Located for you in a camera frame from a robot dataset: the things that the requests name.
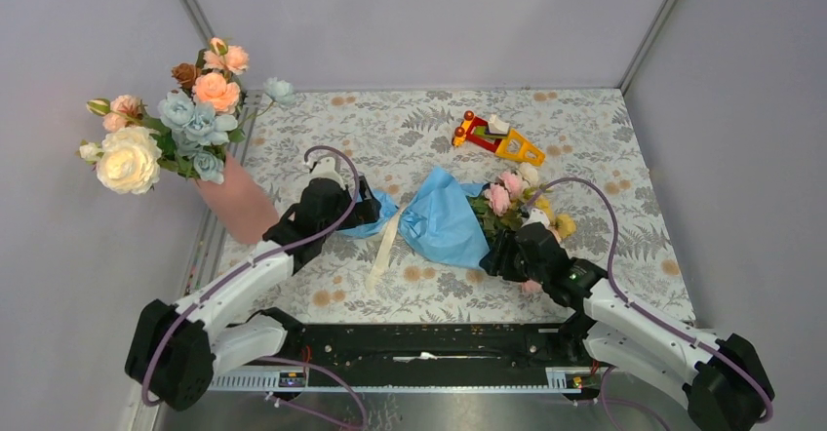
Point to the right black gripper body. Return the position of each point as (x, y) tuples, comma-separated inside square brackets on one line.
[(514, 265)]

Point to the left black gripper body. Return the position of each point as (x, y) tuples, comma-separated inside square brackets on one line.
[(344, 205)]

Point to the cream ribbon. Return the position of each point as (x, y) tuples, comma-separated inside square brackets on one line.
[(381, 261)]

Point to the blue paper bouquet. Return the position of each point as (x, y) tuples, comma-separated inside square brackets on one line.
[(471, 225)]

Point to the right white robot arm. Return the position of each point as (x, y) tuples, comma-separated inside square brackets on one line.
[(720, 382)]

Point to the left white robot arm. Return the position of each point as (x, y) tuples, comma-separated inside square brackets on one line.
[(179, 348)]

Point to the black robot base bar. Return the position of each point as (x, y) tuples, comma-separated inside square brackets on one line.
[(339, 346)]

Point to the pink ceramic vase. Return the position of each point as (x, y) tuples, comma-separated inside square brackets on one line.
[(239, 203)]

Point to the flowers in vase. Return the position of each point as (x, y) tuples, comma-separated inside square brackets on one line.
[(190, 133)]

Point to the floral patterned table mat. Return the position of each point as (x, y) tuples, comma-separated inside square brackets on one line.
[(592, 158)]

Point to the colourful toy block car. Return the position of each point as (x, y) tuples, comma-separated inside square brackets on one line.
[(498, 137)]

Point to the white slotted cable duct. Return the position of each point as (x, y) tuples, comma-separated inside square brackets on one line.
[(458, 377)]

